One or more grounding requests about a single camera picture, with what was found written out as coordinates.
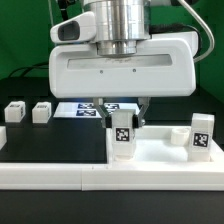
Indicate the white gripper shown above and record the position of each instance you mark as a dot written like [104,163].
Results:
[86,64]

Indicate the white square table top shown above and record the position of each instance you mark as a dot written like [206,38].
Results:
[162,144]

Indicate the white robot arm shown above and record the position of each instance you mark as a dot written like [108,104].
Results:
[121,11]

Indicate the white marker sheet with tags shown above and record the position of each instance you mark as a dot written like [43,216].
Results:
[87,110]

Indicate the white U-shaped obstacle fence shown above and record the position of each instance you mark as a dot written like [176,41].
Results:
[205,176]

